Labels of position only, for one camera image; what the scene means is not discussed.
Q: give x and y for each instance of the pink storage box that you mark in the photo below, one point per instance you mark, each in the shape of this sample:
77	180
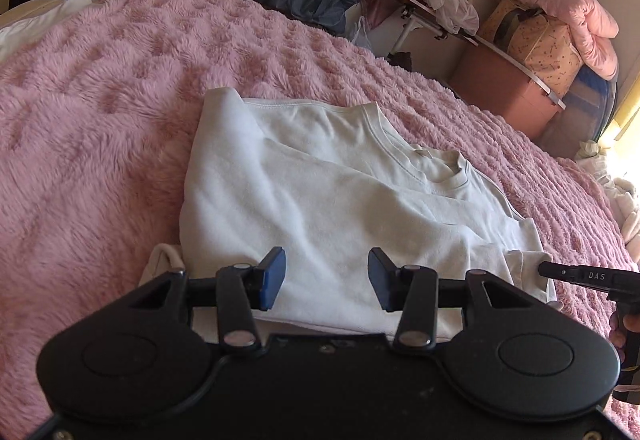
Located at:
500	80

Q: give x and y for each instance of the peach patterned storage bag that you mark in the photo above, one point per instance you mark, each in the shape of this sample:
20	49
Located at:
542	40

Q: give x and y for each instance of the person's right hand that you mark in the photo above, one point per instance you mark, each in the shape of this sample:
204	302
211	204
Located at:
618	332

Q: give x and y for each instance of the white printed sweatshirt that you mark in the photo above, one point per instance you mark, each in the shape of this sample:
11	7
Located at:
320	200

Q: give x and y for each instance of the pink clothes pile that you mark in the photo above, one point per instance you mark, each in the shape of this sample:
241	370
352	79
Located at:
387	0

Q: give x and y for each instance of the white crumpled cloth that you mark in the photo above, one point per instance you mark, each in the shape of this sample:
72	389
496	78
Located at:
617	190

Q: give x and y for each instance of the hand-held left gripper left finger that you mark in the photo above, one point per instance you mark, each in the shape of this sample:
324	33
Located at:
272	277

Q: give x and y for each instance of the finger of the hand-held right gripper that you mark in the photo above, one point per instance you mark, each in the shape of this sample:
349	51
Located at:
580	276

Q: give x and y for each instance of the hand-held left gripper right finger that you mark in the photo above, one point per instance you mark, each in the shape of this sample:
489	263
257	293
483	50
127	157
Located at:
380	277

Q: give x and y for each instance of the white pillow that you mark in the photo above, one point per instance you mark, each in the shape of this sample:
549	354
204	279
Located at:
35	23

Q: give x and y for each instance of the clear blue storage bag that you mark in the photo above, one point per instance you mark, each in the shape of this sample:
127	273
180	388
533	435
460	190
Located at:
582	108

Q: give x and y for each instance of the pink fluffy blanket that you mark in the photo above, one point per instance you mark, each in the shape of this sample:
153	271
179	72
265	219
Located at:
100	130

